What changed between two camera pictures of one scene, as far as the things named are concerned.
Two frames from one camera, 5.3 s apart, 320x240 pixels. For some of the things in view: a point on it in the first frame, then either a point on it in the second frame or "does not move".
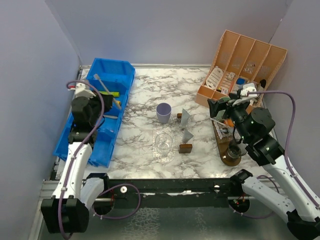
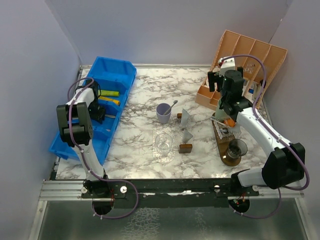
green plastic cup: (219, 116) does not move
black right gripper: (215, 106) to (214, 77)
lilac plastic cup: (164, 111) does not move
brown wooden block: (185, 148) does not move
